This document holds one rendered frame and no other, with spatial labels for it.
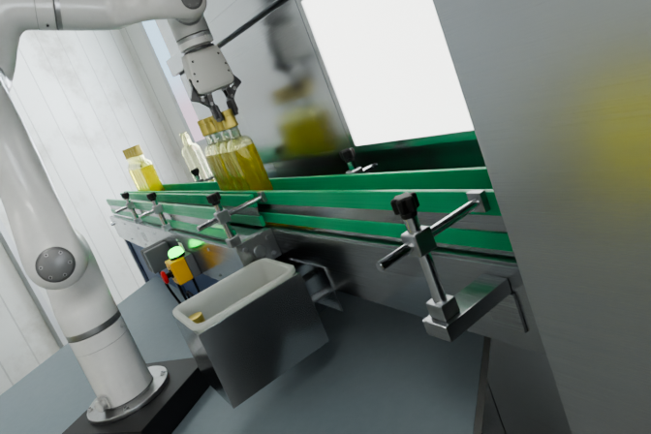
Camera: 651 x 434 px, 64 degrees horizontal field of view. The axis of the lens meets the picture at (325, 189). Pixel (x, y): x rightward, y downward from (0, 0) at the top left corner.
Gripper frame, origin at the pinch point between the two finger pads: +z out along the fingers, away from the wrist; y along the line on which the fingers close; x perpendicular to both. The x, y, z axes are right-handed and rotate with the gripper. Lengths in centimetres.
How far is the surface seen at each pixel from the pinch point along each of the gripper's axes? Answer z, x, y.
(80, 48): -90, -359, -40
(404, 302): 39, 55, 5
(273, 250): 32.8, 13.8, 7.6
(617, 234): 14, 105, 22
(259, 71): -5.8, 1.5, -11.9
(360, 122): 12.0, 34.6, -12.6
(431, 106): 12, 56, -13
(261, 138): 10.6, -13.1, -11.7
